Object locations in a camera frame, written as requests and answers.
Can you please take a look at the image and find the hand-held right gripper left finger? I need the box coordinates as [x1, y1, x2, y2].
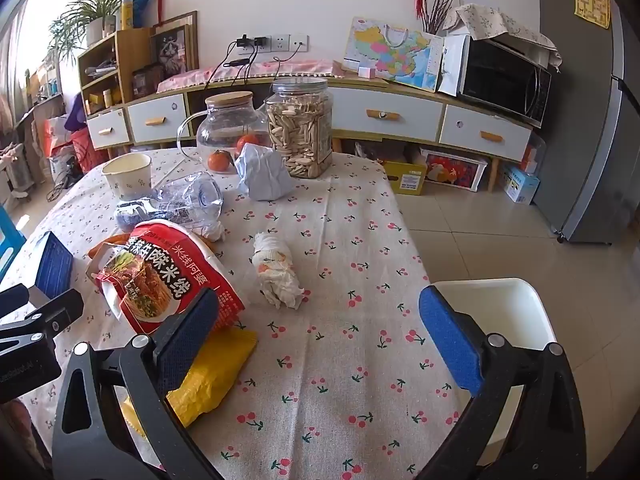
[51, 287, 221, 480]

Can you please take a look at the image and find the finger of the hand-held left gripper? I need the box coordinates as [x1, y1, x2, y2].
[0, 288, 84, 343]
[0, 284, 32, 317]

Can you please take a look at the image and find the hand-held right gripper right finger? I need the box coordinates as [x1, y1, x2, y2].
[418, 284, 588, 480]

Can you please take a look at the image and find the yellow plastic wrapper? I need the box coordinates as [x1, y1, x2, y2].
[120, 327, 259, 428]

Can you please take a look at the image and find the red instant noodle bowl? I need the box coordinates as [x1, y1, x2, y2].
[87, 220, 246, 336]

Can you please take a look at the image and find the small white tissue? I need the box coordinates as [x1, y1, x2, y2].
[197, 220, 226, 242]

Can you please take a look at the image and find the printed paper towel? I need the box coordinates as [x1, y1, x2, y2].
[252, 231, 306, 310]

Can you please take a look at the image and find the crushed clear plastic bottle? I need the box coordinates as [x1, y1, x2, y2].
[114, 171, 224, 233]

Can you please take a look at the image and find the blue cardboard box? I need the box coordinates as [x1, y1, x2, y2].
[34, 231, 73, 301]

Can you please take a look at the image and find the blue plastic stool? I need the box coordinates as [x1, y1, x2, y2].
[0, 205, 27, 281]

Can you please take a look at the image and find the white plastic chair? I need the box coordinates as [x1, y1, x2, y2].
[432, 278, 558, 461]

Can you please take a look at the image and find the cherry print tablecloth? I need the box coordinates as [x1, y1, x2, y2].
[20, 147, 501, 480]

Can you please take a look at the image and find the leaf print paper cup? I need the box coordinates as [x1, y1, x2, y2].
[102, 153, 152, 198]

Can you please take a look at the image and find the red plastic bag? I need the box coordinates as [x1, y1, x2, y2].
[70, 127, 108, 173]

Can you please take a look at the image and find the crumpled pale blue paper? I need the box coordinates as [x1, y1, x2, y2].
[235, 143, 293, 202]

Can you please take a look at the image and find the yellow cardboard box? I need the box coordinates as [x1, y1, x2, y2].
[382, 159, 428, 196]

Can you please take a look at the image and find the red printed storage bin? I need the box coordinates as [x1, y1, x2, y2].
[420, 147, 488, 192]

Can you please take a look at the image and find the orange and white bag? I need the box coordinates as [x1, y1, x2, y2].
[42, 116, 71, 158]

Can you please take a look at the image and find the blue and white carton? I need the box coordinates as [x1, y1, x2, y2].
[501, 162, 541, 204]

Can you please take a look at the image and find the purple cloth item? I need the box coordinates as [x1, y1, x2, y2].
[64, 92, 88, 131]

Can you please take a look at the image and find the glass pitcher with wooden lid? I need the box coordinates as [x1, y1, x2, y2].
[177, 91, 271, 175]

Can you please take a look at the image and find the clear plastic jar of seeds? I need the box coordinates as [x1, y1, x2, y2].
[264, 78, 334, 179]

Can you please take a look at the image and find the white and wood sideboard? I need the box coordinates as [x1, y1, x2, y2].
[86, 72, 543, 193]

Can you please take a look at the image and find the grey refrigerator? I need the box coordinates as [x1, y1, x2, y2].
[532, 0, 640, 246]

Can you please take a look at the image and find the black microwave oven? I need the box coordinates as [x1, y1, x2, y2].
[457, 36, 552, 128]

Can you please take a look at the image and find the framed cat picture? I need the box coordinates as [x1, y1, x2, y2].
[151, 24, 193, 81]

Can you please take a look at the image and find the wooden shelf unit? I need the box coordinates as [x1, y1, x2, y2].
[77, 10, 198, 116]

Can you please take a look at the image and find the white paper sheet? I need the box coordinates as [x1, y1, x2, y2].
[437, 35, 471, 97]

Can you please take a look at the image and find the pink cloth runner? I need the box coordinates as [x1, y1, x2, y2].
[165, 58, 346, 93]

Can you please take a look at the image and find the colourful map board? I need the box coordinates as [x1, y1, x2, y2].
[344, 16, 446, 92]

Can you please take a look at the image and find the potted spider plant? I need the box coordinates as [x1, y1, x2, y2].
[50, 0, 146, 61]

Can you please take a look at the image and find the floral cloth cover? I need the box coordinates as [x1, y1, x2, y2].
[442, 4, 561, 53]

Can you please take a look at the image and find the bundle of dried twigs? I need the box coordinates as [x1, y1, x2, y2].
[422, 0, 468, 36]

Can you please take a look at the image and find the yellow paper note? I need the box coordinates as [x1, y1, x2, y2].
[574, 0, 612, 29]

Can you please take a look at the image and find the black charging cable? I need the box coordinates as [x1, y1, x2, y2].
[205, 40, 253, 86]
[271, 42, 305, 82]

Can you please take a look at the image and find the white wall outlet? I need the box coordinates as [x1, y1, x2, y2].
[237, 34, 309, 53]

